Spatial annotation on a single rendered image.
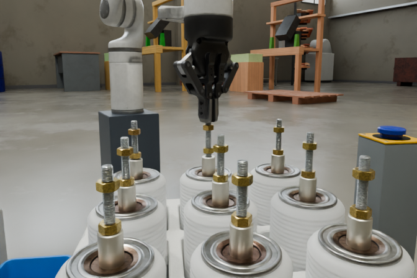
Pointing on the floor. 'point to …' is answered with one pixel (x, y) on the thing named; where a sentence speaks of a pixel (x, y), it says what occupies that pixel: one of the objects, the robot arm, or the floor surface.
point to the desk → (77, 71)
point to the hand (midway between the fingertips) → (208, 110)
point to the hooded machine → (327, 63)
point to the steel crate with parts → (405, 71)
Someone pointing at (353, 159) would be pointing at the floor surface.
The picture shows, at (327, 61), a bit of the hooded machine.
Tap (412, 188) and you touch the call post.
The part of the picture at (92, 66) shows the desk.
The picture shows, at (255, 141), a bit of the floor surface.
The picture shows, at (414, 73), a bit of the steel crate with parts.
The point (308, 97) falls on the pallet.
